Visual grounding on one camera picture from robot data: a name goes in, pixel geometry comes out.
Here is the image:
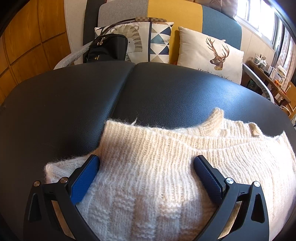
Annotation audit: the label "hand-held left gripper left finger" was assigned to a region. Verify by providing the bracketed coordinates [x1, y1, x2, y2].
[23, 154, 100, 241]

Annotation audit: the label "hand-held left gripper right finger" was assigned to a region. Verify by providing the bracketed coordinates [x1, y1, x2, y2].
[193, 155, 270, 241]

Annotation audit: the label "cream knitted sweater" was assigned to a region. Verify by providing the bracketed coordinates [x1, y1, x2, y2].
[44, 108, 296, 241]

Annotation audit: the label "wooden side shelf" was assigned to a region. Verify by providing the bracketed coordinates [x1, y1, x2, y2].
[247, 61, 292, 107]

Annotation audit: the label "small white jars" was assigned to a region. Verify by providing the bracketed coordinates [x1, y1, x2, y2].
[254, 54, 270, 70]

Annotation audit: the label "white box with papers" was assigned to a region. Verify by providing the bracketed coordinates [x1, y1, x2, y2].
[274, 66, 288, 80]

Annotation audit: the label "deer print pillow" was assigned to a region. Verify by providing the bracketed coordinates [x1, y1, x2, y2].
[177, 26, 244, 85]

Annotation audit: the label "black handbag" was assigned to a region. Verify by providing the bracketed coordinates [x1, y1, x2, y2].
[83, 34, 129, 64]

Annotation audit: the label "triangle pattern pillow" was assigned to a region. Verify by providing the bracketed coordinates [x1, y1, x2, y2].
[94, 22, 174, 64]

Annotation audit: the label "wooden panelled wardrobe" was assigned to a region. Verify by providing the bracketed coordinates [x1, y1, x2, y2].
[0, 0, 71, 100]

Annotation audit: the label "grey yellow blue sofa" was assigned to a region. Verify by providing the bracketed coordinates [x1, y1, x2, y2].
[54, 0, 275, 105]

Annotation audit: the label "window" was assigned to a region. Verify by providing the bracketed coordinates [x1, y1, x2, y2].
[236, 0, 292, 51]

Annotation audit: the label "checkered brown bag strap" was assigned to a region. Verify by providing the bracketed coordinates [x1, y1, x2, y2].
[135, 17, 167, 24]

